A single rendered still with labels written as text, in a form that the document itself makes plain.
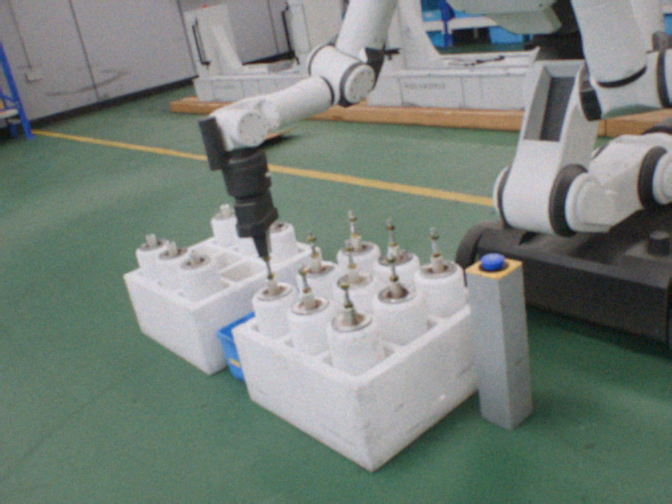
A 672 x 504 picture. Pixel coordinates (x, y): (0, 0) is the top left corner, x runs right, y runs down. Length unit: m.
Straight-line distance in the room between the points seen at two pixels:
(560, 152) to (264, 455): 0.81
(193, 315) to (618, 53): 1.06
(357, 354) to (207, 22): 4.76
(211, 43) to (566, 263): 4.59
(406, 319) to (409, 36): 2.92
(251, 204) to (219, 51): 4.49
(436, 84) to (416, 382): 2.63
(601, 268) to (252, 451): 0.79
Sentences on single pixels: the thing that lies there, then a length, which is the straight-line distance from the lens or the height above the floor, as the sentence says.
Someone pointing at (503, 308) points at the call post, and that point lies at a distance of 1.17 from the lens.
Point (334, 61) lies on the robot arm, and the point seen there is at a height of 0.67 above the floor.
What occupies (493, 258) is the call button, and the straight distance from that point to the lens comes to 1.17.
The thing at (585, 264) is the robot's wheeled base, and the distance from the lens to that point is 1.47.
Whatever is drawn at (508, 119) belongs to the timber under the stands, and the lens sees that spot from 3.37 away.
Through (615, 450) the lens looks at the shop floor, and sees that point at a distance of 1.27.
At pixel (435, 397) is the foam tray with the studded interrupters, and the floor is 0.06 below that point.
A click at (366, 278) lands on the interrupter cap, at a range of 1.35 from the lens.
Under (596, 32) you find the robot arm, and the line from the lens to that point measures 0.92.
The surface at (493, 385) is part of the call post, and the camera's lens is 1.27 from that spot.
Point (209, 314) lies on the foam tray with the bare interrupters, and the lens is 1.60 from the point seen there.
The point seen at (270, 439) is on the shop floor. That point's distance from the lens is 1.39.
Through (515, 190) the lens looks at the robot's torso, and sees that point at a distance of 1.35.
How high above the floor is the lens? 0.81
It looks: 22 degrees down
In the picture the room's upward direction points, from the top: 11 degrees counter-clockwise
